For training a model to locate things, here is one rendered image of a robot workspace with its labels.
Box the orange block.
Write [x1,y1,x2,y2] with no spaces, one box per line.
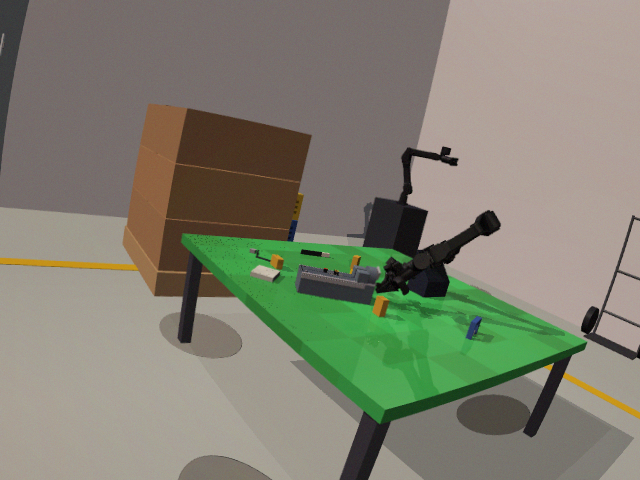
[270,254,284,270]
[372,296,390,317]
[350,255,361,269]

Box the beige flat rectangular block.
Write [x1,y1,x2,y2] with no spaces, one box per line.
[250,265,280,283]

